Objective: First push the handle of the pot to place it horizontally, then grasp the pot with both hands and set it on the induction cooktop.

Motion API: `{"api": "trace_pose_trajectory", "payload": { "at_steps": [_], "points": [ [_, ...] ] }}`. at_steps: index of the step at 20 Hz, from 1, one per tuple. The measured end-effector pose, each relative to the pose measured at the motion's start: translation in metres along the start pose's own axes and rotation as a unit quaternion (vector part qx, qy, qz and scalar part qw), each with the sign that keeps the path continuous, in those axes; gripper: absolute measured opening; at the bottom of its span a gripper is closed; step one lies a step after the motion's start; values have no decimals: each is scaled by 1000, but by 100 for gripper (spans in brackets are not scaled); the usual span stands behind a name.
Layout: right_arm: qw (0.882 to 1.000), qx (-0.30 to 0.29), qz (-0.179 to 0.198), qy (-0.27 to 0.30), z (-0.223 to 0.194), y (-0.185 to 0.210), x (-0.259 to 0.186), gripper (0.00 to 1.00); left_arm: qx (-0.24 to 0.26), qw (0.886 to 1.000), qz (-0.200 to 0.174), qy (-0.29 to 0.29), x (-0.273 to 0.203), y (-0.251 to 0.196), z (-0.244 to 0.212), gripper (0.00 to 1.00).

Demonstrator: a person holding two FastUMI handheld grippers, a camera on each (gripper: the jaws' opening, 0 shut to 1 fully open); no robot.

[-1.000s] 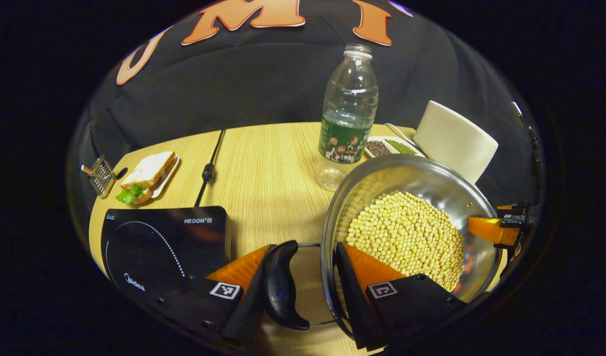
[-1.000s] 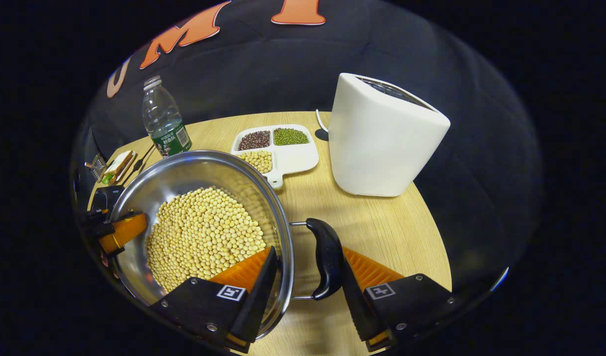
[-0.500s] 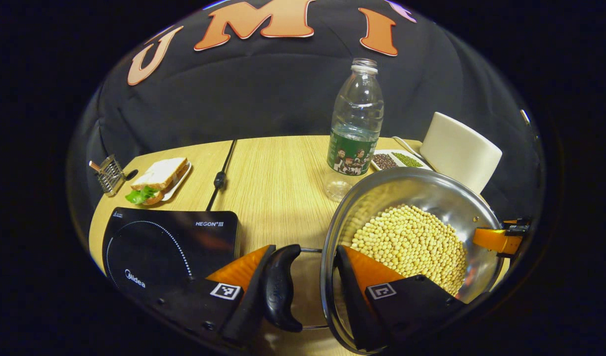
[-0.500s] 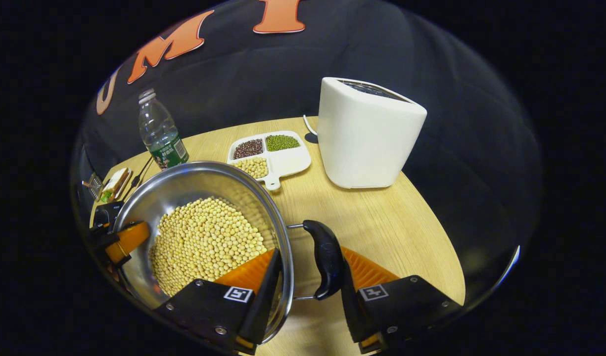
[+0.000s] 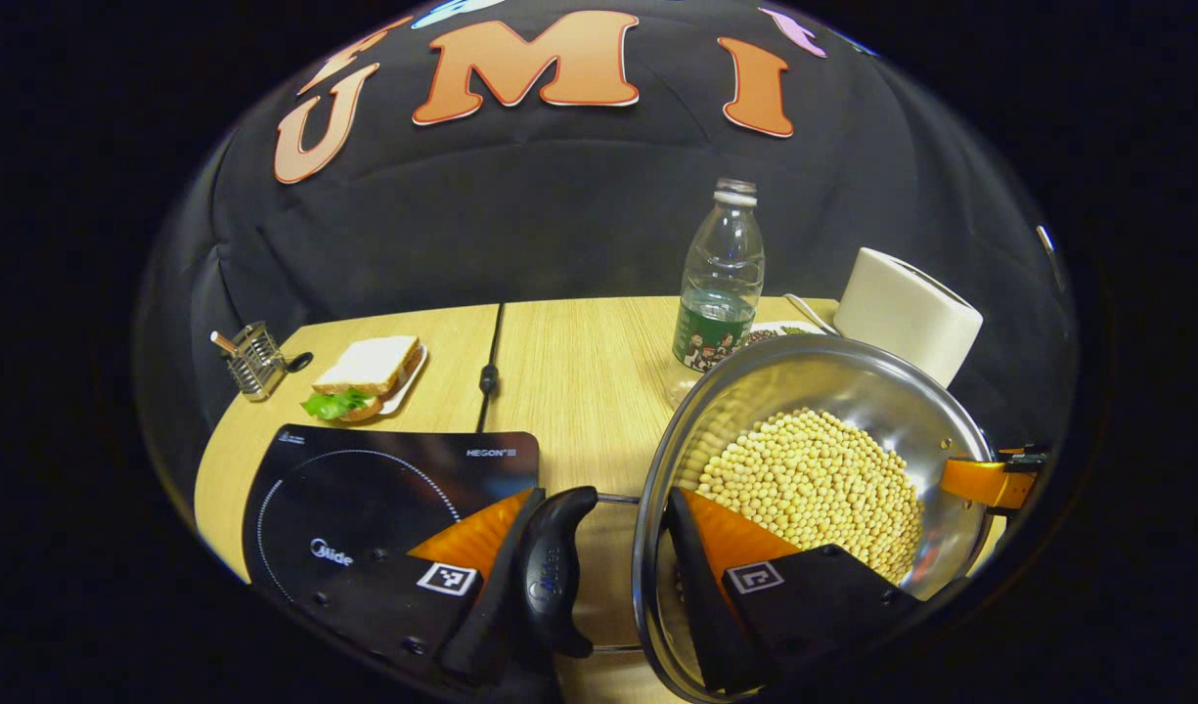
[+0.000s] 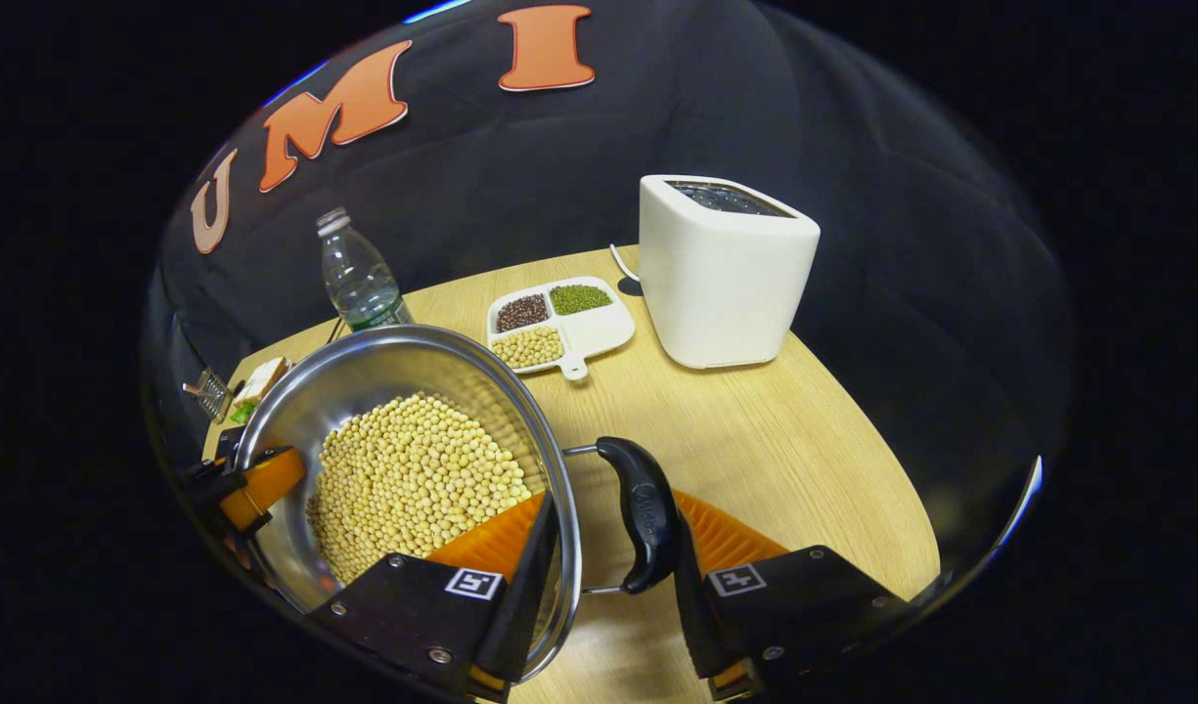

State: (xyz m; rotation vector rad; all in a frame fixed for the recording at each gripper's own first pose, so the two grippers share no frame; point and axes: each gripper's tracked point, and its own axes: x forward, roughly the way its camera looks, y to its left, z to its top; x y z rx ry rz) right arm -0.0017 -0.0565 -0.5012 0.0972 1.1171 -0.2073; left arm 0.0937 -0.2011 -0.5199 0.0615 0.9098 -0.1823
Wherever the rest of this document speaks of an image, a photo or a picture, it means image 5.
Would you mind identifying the small white plate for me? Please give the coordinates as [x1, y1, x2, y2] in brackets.
[376, 342, 430, 418]

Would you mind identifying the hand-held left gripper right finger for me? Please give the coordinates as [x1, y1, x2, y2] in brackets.
[665, 487, 924, 695]

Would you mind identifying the black power cable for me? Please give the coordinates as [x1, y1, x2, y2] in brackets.
[475, 303, 508, 434]

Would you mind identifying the clear plastic water bottle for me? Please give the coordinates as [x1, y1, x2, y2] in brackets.
[671, 178, 766, 374]

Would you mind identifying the black induction cooktop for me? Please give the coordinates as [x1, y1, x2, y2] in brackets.
[242, 422, 543, 612]

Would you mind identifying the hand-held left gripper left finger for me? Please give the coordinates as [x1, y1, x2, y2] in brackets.
[305, 487, 565, 704]

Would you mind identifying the white toaster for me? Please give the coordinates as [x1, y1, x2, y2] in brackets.
[833, 247, 984, 389]

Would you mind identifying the white divided bean dish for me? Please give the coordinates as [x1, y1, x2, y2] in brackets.
[743, 321, 826, 350]

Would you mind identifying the black backdrop cloth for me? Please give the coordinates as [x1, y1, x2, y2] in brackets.
[134, 0, 1079, 549]

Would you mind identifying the steel pot with black handle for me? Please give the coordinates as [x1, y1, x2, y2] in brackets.
[518, 332, 1000, 704]

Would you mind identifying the sandwich with lettuce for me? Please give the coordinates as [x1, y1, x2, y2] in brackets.
[300, 335, 423, 423]

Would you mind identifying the pile of soybeans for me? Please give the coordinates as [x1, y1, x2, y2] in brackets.
[694, 408, 924, 585]

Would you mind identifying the white toaster cable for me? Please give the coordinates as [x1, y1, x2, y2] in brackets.
[784, 293, 840, 336]

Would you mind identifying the metal wire holder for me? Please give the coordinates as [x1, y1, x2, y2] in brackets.
[210, 321, 291, 403]

